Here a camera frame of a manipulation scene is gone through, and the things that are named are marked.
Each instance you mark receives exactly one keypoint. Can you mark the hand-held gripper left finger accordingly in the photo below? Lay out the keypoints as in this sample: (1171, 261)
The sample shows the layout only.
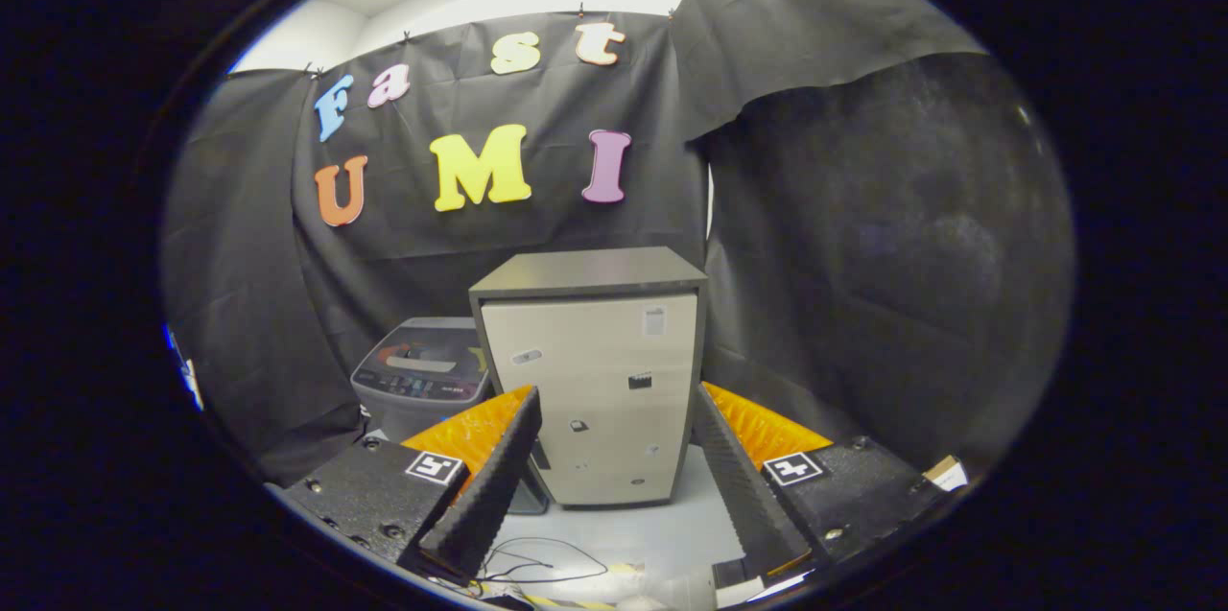
(489, 491)

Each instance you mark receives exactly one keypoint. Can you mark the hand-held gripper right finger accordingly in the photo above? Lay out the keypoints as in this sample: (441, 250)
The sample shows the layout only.
(739, 496)

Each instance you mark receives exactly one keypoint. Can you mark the grey washing machine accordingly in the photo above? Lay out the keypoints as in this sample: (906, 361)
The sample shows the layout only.
(413, 414)

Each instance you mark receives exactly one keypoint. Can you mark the cardboard piece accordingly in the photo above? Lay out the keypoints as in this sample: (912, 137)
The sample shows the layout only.
(948, 474)

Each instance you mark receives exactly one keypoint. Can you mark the black backdrop cloth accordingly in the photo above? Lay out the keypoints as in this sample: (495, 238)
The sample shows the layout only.
(863, 256)

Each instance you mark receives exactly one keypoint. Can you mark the beige cabinet with dark frame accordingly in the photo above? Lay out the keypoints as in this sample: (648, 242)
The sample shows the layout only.
(595, 381)

